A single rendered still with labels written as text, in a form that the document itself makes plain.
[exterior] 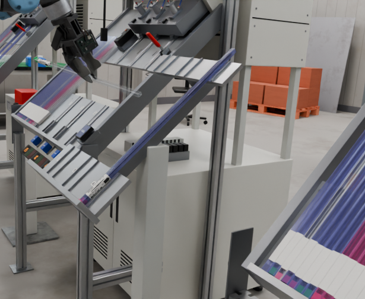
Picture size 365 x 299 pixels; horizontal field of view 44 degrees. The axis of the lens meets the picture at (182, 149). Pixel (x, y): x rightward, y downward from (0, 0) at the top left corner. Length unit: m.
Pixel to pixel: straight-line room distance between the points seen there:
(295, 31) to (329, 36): 7.03
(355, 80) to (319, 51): 0.84
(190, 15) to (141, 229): 0.74
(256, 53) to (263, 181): 0.52
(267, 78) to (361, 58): 1.80
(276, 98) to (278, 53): 5.71
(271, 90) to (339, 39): 1.86
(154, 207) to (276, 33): 0.89
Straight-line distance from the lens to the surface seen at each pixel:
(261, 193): 1.87
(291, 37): 1.83
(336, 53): 8.73
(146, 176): 1.14
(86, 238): 1.44
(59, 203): 2.20
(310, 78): 7.71
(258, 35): 1.71
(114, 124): 1.41
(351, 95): 8.95
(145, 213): 1.17
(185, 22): 1.56
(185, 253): 1.72
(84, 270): 1.49
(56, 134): 1.58
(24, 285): 2.16
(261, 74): 8.11
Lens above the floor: 1.07
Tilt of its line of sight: 13 degrees down
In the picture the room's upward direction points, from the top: 4 degrees clockwise
